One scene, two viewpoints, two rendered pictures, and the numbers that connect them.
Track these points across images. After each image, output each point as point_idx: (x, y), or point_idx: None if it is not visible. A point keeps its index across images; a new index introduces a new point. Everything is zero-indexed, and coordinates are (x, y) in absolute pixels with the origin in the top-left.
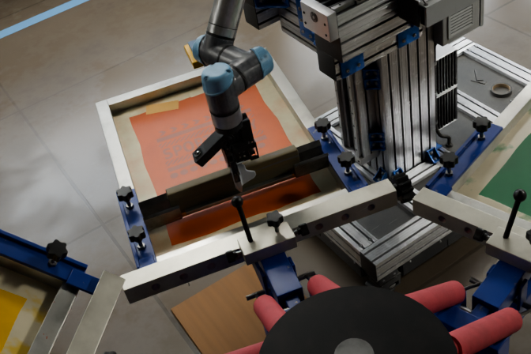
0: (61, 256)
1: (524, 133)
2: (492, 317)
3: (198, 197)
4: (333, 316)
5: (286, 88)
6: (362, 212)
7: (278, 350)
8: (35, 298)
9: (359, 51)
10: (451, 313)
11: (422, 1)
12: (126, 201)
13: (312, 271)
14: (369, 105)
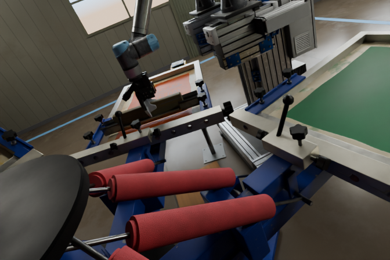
0: (8, 138)
1: (322, 81)
2: (230, 201)
3: (129, 119)
4: (13, 181)
5: (198, 73)
6: (201, 125)
7: None
8: (2, 162)
9: (234, 51)
10: (217, 194)
11: (264, 18)
12: (100, 122)
13: (163, 159)
14: None
